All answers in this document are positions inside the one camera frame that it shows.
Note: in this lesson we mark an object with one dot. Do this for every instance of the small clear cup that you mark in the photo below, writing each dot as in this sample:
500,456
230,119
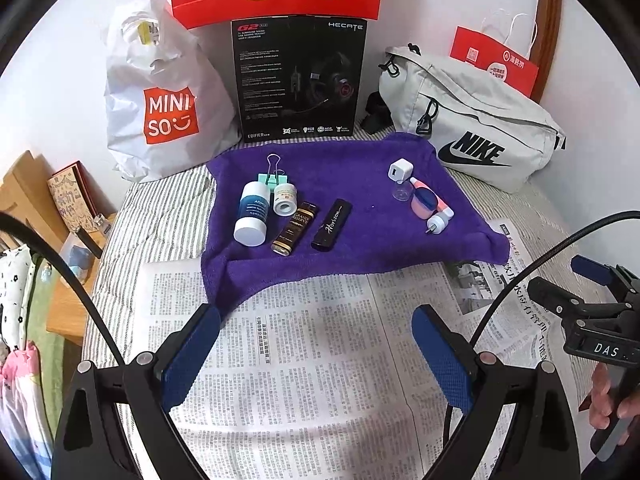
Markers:
401,192

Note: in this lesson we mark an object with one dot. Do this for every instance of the black lipstick tube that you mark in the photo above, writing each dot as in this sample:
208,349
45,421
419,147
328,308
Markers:
331,225

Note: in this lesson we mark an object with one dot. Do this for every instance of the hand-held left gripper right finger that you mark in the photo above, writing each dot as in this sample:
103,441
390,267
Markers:
442,360

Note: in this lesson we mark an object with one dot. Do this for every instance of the blue and white bottle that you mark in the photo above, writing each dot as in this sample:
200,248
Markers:
252,212

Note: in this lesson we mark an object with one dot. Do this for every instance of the pink and white cloth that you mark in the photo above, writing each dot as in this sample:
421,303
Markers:
17,400

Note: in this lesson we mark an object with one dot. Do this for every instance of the white floral cloth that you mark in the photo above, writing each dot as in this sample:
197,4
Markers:
15,290

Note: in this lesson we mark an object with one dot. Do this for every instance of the pink jar blue lid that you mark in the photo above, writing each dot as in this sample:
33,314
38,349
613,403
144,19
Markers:
425,205

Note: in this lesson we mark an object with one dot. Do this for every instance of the pink pen white cap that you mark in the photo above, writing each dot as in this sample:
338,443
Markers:
419,183

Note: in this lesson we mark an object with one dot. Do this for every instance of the white plastic shopping bag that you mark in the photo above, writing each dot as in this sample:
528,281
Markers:
165,110

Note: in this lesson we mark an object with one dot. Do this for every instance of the black headset box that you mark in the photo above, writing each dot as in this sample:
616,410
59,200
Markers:
295,75

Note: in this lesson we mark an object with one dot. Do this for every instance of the mint green binder clip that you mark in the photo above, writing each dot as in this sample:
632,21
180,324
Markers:
272,178

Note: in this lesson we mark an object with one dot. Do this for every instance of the small blue packet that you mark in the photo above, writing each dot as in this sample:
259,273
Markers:
77,260

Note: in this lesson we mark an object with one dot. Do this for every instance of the small white bottle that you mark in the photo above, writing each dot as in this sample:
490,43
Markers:
436,223

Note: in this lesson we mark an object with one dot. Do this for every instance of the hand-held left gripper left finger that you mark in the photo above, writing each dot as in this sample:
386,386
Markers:
192,355

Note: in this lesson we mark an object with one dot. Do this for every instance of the purple towel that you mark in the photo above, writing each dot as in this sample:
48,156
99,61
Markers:
350,220

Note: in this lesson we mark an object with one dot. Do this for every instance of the newspaper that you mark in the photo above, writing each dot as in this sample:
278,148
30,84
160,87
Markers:
310,360

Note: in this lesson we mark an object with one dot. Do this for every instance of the grey waist bag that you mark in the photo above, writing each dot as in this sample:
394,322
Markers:
475,120

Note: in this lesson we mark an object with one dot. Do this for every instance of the patterned brown book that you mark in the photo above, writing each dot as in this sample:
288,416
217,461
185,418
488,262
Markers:
70,195

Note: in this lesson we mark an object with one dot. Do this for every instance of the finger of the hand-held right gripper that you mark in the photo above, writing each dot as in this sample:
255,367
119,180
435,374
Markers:
592,267
550,292

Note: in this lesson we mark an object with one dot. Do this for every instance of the person's right hand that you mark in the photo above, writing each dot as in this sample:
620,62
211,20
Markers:
602,400

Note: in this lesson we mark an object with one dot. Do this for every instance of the small black object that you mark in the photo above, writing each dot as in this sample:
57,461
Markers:
89,242

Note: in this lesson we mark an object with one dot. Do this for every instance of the white charger cube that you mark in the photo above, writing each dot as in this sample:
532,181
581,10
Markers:
401,170

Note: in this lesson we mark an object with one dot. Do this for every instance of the brown and gold box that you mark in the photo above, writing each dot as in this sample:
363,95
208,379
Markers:
294,227

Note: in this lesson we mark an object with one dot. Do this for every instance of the wooden bedside table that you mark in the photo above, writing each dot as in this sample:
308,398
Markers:
30,185

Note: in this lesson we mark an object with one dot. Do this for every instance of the curved wooden frame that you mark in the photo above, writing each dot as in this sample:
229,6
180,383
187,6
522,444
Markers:
547,25

